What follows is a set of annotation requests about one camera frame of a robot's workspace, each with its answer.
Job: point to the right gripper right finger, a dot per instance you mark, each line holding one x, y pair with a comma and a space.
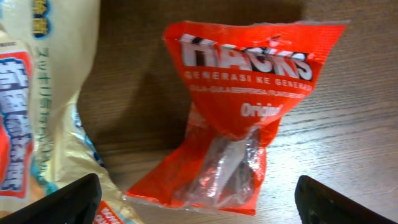
317, 204

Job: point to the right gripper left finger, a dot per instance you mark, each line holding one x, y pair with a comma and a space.
76, 203

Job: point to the red Hacks candy bag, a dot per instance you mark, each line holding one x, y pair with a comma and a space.
242, 80

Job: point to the beige snack bag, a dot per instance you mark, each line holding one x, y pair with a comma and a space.
47, 51

